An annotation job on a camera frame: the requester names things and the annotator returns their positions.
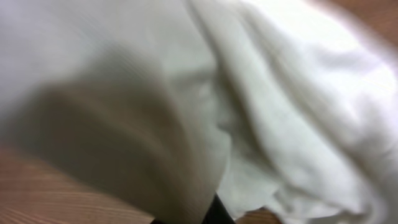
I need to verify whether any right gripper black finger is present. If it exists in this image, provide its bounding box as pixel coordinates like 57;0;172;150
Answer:
150;192;235;224

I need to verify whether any beige and tan shirt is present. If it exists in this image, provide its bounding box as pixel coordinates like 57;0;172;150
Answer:
1;1;397;223

